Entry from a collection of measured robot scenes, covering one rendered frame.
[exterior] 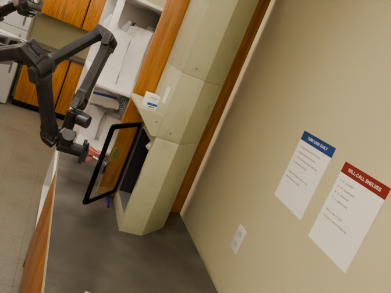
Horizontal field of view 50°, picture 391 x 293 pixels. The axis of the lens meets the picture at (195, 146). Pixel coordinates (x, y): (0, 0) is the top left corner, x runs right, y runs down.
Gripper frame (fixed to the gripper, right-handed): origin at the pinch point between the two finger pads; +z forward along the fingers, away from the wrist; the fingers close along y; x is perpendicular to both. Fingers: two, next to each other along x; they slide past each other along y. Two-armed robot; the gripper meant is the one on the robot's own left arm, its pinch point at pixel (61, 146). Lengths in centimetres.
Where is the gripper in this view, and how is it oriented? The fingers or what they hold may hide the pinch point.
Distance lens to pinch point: 228.5
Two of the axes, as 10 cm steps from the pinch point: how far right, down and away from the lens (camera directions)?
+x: -2.7, -3.1, 9.1
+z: -3.7, 9.1, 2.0
